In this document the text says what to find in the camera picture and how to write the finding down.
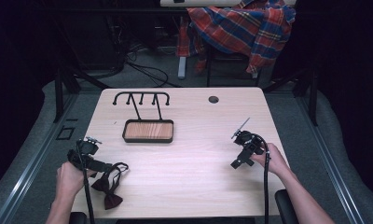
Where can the person's right hand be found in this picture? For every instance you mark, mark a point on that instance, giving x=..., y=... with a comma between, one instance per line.
x=274, y=161

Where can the black chair armrest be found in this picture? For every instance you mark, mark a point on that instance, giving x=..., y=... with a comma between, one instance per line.
x=285, y=207
x=78, y=218

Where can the black metal stand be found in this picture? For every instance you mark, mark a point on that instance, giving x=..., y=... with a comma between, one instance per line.
x=312, y=96
x=59, y=93

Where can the black hook rack wooden tray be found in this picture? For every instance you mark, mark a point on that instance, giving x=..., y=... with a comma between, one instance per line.
x=148, y=130

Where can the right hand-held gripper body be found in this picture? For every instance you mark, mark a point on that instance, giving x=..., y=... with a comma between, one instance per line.
x=250, y=143

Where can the black chair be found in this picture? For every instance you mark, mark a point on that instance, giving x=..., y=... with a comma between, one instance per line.
x=231, y=67

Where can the dark red bow tie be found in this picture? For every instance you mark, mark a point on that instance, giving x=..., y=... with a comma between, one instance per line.
x=110, y=199

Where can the white desk leg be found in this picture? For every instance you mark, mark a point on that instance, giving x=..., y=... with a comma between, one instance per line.
x=182, y=67

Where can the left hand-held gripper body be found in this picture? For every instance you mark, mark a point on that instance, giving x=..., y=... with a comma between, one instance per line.
x=87, y=148

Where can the red blue plaid shirt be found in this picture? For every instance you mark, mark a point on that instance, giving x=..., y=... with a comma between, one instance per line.
x=246, y=28

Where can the person's left hand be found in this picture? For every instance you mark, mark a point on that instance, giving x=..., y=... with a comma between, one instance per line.
x=70, y=182

